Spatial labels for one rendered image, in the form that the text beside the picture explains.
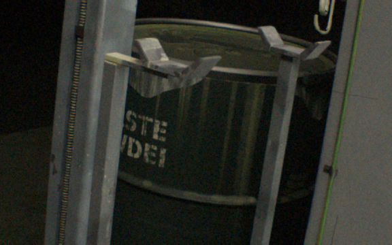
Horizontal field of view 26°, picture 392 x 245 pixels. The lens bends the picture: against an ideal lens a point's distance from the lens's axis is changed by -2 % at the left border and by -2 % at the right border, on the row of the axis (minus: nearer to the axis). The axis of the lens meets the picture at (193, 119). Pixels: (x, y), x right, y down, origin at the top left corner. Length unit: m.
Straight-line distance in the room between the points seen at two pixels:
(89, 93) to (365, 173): 0.54
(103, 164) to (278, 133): 0.21
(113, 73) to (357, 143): 0.60
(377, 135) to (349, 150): 0.05
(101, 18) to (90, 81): 0.07
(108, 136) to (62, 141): 0.16
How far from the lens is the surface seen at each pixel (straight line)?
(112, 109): 0.82
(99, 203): 0.85
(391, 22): 1.28
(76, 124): 0.96
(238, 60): 2.02
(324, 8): 1.34
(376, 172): 1.32
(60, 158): 0.99
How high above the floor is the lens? 1.27
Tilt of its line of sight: 16 degrees down
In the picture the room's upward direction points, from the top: 8 degrees clockwise
